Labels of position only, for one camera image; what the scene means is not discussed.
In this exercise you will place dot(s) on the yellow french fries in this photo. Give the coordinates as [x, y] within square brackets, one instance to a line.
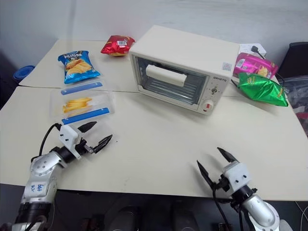
[77, 104]

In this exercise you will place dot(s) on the blue chip bag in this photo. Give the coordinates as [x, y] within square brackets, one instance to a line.
[78, 67]

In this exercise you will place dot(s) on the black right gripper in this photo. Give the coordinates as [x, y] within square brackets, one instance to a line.
[221, 185]

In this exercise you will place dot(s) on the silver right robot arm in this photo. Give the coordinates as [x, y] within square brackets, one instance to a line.
[258, 211]

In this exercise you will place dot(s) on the clear container with blue clips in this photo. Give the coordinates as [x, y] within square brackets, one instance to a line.
[101, 101]

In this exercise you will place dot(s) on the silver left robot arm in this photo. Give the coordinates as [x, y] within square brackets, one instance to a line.
[39, 168]

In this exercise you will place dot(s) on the dark rounded shape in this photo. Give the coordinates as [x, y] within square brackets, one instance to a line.
[127, 217]

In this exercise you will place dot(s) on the white knob with red mark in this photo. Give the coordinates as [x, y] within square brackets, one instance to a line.
[208, 106]

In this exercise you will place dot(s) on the black power plug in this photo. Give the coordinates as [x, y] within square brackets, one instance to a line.
[255, 49]

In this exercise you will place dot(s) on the cream toaster oven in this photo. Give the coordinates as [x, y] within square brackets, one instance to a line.
[192, 50]

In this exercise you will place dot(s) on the black chair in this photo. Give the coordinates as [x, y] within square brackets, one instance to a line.
[297, 59]

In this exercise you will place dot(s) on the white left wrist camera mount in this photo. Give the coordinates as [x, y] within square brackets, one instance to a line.
[68, 137]

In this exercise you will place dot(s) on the blue round tub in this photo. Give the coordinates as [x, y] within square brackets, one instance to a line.
[22, 71]

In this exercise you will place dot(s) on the white power strip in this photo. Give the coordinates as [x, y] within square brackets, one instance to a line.
[245, 48]

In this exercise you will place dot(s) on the pink chip bag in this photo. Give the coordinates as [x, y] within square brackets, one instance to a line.
[255, 65]

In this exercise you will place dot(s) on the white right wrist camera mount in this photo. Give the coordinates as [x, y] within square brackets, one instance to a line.
[237, 174]

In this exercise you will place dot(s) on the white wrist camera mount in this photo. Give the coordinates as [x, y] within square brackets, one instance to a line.
[237, 174]
[68, 137]

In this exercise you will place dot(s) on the red chip bag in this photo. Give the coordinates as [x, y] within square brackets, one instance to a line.
[116, 45]

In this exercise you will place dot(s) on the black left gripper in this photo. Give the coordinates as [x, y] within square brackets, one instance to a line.
[83, 146]

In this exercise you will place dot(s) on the green chip bag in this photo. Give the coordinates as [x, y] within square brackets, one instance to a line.
[263, 90]

